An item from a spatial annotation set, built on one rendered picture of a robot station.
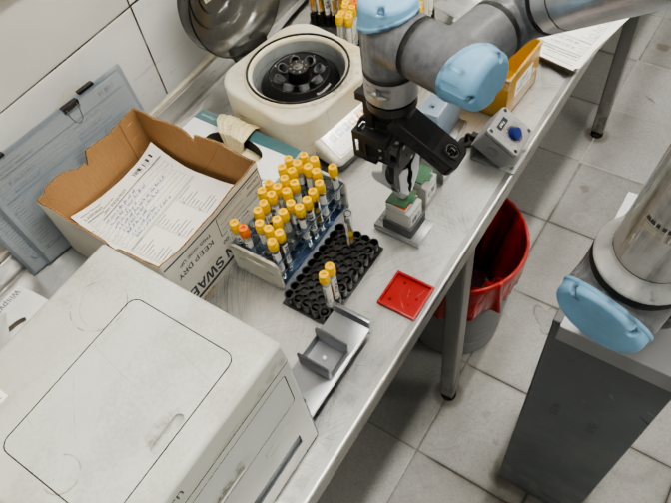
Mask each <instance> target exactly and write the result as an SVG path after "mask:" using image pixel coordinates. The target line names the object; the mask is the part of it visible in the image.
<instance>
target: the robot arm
mask: <svg viewBox="0 0 671 503"><path fill-rule="evenodd" d="M420 6H421V4H420V2H419V0H357V2H356V10H357V22H356V29H357V30H358V38H359V48H360V58H361V68H362V78H363V83H362V85H361V86H360V87H358V88H357V89H356V90H355V91H354V98H355V99H356V100H358V101H361V102H362V109H363V114H362V116H361V117H360V118H359V119H358V120H357V123H356V125H355V126H354V127H353V128H352V129H351V136H352V144H353V152H354V154H355V155H356V156H359V157H361V158H363V159H366V160H367V161H369V162H371V163H374V164H377V163H378V162H382V163H383V164H382V170H381V171H372V172H371V174H372V176H373V178H374V179H375V180H377V181H378V182H380V183H381V184H383V185H385V186H386V187H388V188H390V189H391V190H392V191H393V192H394V194H395V195H396V196H397V197H399V198H401V199H405V198H406V197H407V196H408V195H409V193H410V192H411V191H412V189H413V186H414V183H415V180H416V177H417V174H418V169H419V166H420V164H421V159H422V158H424V159H425V160H426V161H427V162H429V163H430V164H431V165H432V166H434V167H435V168H436V169H437V170H438V171H440V172H441V173H442V174H443V175H445V176H447V175H450V174H451V173H452V172H453V171H455V170H456V169H457V168H458V166H459V165H460V163H461V161H462V160H463V158H464V157H465V155H466V147H465V146H463V145H462V144H461V143H460V142H458V141H457V140H456V139H455V138H454V137H452V136H451V135H450V134H449V133H447V132H446V131H445V130H444V129H443V128H441V127H440V126H439V125H438V124H436V123H435V122H434V121H433V120H432V119H430V118H429V117H428V116H427V115H425V114H424V113H423V112H422V111H421V110H419V109H418V108H417V107H416V105H417V102H418V93H419V86H420V87H422V88H424V89H426V90H428V91H429V92H431V93H433V94H435V95H437V96H438V97H439V98H440V99H441V100H442V101H444V102H446V103H450V104H454V105H456V106H458V107H460V108H462V109H464V110H466V111H469V112H477V111H480V110H483V109H484V108H486V107H487V106H489V105H490V104H491V103H492V102H493V101H494V99H495V96H496V95H497V93H499V92H500V91H501V89H502V87H503V85H504V83H505V81H506V78H507V75H508V70H509V61H508V60H509V59H510V58H511V57H512V56H513V55H514V54H516V53H517V52H518V51H519V50H520V49H521V48H522V47H524V46H525V45H526V44H527V43H528V42H530V41H532V40H534V39H538V38H542V37H547V36H551V35H555V34H560V33H565V32H569V31H574V30H578V29H582V28H587V27H591V26H596V25H600V24H605V23H609V22H614V21H618V20H623V19H627V18H632V17H636V16H641V15H645V14H650V13H654V12H659V11H663V10H668V9H671V0H482V1H480V2H479V3H478V4H476V5H475V6H474V7H473V8H472V9H471V10H469V11H468V12H467V13H465V14H464V15H463V16H462V17H460V18H459V19H458V20H456V21H455V22H454V23H453V24H452V25H446V24H444V23H442V22H440V21H438V20H436V19H434V18H431V17H430V16H427V15H425V14H423V13H421V12H420V11H419V10H420ZM362 121H364V122H362ZM361 122H362V123H361ZM359 125H360V126H359ZM355 139H358V148H359V150H357V149H356V143H355ZM563 280H564V282H563V283H562V284H561V285H560V287H559V288H558V290H557V293H556V298H557V302H558V304H559V307H560V308H561V310H562V312H563V313H564V314H565V315H566V317H567V318H568V319H569V321H570V322H571V323H572V324H573V325H574V326H575V327H576V328H578V329H579V330H580V331H581V332H582V333H584V334H585V335H586V336H588V337H589V338H590V339H592V340H593V341H595V342H597V343H598V344H600V345H602V346H604V347H606V348H608V349H612V350H614V351H617V352H621V353H636V352H639V351H640V350H642V349H643V348H644V347H645V345H646V344H647V343H648V342H652V341H653V339H654V337H653V336H654V335H655V334H656V333H657V331H658V330H659V329H668V328H671V143H670V144H669V146H668V148H667V149H666V151H665V153H664V154H663V156H662V157H661V159H660V161H659V162H658V164H657V165H656V167H655V169H654V170H653V172H652V174H651V175H650V177H648V178H647V180H646V182H645V184H644V186H643V188H642V190H641V191H640V193H639V195H638V196H637V198H636V199H635V201H634V203H633V204H632V206H631V207H630V209H629V210H628V211H627V213H626V214H625V215H624V216H621V217H618V218H616V219H613V220H612V221H610V222H608V223H607V224H606V225H604V226H603V228H602V229H601V230H600V231H599V233H598V234H597V236H596V238H595V239H594V241H593V243H592V244H591V246H590V248H589V250H588V251H587V253H586V255H585V256H584V258H583V259H582V261H581V262H580V263H579V265H578V266H577V267H576V268H575V269H574V270H573V272H572V273H571V274H570V275H567V276H566V277H565V278H564V279H563Z"/></svg>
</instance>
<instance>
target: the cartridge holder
mask: <svg viewBox="0 0 671 503"><path fill-rule="evenodd" d="M374 227H375V228H377V229H379V230H381V231H383V232H385V233H387V234H389V235H392V236H394V237H396V238H398V239H400V240H402V241H404V242H406V243H409V244H411V245H413V246H415V247H417V248H420V247H421V245H422V244H423V242H424V241H425V240H426V238H427V237H428V235H429V234H430V233H431V231H432V230H433V228H434V227H435V222H433V221H431V220H429V219H427V218H426V217H425V211H422V213H421V214H420V216H419V217H418V219H417V220H416V221H415V223H414V224H413V225H412V227H411V228H410V229H409V228H407V227H405V226H402V225H400V224H398V223H396V222H394V221H391V220H389V219H387V218H386V208H385V210H384V211H383V212H382V213H381V215H380V216H379V217H378V219H377V220H376V221H375V223H374Z"/></svg>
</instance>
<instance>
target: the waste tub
mask: <svg viewBox="0 0 671 503"><path fill-rule="evenodd" d="M543 42H544V40H542V39H539V38H538V39H534V40H532V41H530V42H528V43H527V44H526V45H525V46H524V47H522V48H521V49H520V50H519V51H518V52H517V53H516V54H514V55H513V56H512V57H511V58H510V59H509V60H508V61H509V70H508V75H507V78H506V81H505V83H504V85H503V87H502V89H501V91H500V92H499V93H497V95H496V96H495V99H494V101H493V102H492V103H491V104H490V105H489V106H487V107H486V108H484V109H483V110H480V111H478V112H480V113H483V114H485V115H488V116H491V117H492V116H494V115H495V114H496V113H497V112H498V111H499V110H500V109H501V108H503V107H504V108H506V109H507V110H508V111H510V112H512V110H513V109H514V108H515V107H516V105H517V104H518V103H519V101H520V100H521V99H522V98H523V96H524V95H525V94H526V92H527V91H528V90H529V89H530V87H531V86H532V85H533V83H534V82H535V78H536V72H537V67H538V62H539V56H540V51H541V46H542V43H543Z"/></svg>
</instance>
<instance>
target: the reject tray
mask: <svg viewBox="0 0 671 503"><path fill-rule="evenodd" d="M433 292H434V287H433V286H431V285H429V284H427V283H425V282H423V281H420V280H418V279H416V278H414V277H412V276H410V275H408V274H406V273H403V272H401V271H399V270H398V271H397V273H396V274H395V275H394V277H393V278H392V280H391V281H390V283H389V284H388V286H387V287H386V289H385V290H384V292H383V293H382V295H381V296H380V298H379V299H378V300H377V304H379V305H381V306H383V307H385V308H387V309H389V310H391V311H393V312H395V313H397V314H399V315H401V316H403V317H405V318H407V319H409V320H411V321H413V322H415V320H416V319H417V317H418V315H419V314H420V312H421V311H422V309H423V308H424V306H425V304H426V303H427V301H428V300H429V298H430V297H431V295H432V293H433Z"/></svg>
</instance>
